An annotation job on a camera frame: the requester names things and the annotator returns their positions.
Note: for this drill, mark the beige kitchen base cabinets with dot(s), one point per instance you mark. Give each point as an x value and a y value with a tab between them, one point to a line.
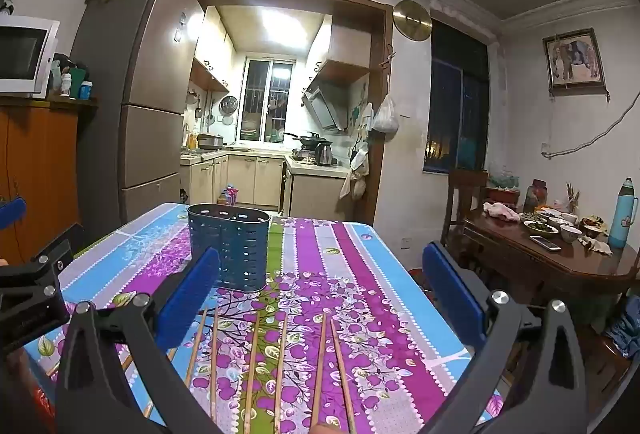
260	179

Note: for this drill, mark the glass jar red lid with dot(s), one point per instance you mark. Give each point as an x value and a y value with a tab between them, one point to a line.
535	196

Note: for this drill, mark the kitchen ceiling light panel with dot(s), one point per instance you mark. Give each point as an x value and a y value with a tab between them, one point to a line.
285	29

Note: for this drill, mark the steel range hood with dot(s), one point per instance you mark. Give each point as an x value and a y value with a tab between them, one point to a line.
327	106

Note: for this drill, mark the framed elephant picture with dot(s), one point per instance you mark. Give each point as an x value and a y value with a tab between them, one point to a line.
575	59

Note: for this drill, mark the cup of chopsticks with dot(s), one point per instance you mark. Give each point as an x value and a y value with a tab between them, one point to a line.
572	199

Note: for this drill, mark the white microwave oven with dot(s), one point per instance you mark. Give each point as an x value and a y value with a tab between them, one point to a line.
20	54

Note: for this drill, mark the green container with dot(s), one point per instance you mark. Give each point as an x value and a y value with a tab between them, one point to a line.
78	81

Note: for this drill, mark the red object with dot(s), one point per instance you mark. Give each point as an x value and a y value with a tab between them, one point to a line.
40	406

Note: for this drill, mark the small wall socket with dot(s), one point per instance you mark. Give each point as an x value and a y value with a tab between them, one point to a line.
545	149

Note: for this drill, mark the mobile phone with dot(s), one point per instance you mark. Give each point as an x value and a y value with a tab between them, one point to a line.
545	243

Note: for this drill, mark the dark wooden dining table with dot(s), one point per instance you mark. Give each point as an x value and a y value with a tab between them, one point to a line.
550	264

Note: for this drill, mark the blue thermos bottle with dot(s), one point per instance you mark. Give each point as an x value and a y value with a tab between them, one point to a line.
622	219

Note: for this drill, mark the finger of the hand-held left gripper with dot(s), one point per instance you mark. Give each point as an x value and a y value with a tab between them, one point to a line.
30	279
12	211

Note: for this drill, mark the colourful packets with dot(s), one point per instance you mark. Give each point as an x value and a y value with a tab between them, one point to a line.
227	196

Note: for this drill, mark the white hanging plastic bag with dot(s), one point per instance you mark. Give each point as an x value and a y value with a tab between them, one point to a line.
386	116

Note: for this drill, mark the pink cloth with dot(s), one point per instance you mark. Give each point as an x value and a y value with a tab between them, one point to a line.
500	210

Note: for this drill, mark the wooden wall cabinet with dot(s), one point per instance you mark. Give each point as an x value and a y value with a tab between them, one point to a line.
345	44
210	54

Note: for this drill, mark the crumpled white tissue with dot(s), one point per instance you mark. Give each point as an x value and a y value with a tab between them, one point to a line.
595	246

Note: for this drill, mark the clear plastic bags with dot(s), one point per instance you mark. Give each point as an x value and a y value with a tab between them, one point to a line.
504	180

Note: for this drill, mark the dark window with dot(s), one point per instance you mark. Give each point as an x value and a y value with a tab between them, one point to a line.
450	114

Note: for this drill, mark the beige hanging bag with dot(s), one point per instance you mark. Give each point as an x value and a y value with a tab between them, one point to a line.
356	184

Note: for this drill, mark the small white bottle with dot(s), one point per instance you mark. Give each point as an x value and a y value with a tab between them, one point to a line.
66	86

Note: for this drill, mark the plate of green vegetables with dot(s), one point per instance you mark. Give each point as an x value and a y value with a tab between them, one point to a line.
534	216
541	228

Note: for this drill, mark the black wok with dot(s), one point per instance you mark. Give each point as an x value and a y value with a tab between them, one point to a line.
312	141

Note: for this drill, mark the blue lidded jar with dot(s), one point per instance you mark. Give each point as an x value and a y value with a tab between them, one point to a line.
86	91

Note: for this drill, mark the blue cloth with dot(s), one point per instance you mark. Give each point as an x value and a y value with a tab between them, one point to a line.
625	321

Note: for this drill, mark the white light switch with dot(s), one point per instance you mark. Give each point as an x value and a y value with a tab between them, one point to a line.
408	111

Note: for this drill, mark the white hanging cloth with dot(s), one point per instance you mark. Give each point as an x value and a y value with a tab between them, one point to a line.
359	156

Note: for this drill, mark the white bowl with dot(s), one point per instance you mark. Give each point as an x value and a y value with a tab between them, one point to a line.
571	234

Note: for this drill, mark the bowl of food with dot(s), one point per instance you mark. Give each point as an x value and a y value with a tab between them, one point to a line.
594	226

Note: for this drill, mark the dark wooden chair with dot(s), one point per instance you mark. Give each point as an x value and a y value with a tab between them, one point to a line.
467	186
610	364

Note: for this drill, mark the blue perforated utensil holder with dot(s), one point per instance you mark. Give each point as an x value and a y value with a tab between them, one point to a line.
235	239

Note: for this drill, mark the orange wooden cabinet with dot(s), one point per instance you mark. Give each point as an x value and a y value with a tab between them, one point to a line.
40	164

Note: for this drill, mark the floral striped tablecloth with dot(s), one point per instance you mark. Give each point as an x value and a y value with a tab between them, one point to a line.
350	314

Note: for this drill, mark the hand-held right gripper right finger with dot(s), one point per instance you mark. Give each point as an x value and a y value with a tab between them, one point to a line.
455	299

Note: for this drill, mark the brown wooden door frame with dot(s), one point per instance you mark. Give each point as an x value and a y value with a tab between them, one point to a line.
380	64

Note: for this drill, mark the round gold wall clock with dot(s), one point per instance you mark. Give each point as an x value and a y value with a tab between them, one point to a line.
412	20

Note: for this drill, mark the set of wooden chopsticks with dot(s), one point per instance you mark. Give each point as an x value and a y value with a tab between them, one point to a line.
318	364

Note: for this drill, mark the low white wall socket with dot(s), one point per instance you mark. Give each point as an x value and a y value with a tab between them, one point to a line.
406	242

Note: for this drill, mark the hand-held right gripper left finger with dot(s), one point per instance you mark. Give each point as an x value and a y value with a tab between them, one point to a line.
190	299

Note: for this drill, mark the silver refrigerator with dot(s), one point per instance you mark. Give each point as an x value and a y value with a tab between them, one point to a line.
150	64

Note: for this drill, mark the barred kitchen window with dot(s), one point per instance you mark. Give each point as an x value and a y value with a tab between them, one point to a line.
260	89

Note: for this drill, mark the yellow oil bottle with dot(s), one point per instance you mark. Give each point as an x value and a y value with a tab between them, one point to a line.
193	140

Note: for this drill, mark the steel electric kettle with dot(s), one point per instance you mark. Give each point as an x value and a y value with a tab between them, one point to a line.
324	155

